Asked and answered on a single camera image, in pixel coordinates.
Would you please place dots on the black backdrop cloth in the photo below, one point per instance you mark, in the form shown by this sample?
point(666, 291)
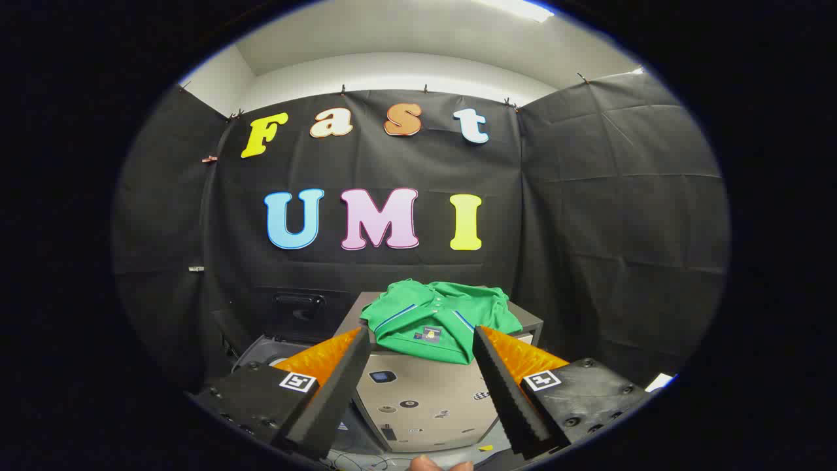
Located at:
point(392, 275)

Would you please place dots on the grey beige cabinet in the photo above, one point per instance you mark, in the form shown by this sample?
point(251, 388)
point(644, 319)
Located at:
point(425, 392)

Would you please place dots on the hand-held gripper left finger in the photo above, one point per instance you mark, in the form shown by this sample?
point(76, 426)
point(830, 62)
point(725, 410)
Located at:
point(333, 399)

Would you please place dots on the grey washing machine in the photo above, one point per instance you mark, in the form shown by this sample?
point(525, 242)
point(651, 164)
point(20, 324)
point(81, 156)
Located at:
point(261, 350)

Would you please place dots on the green polo shirt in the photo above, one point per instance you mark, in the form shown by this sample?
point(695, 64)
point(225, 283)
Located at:
point(444, 314)

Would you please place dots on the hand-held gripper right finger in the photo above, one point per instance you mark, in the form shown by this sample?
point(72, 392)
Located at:
point(510, 392)

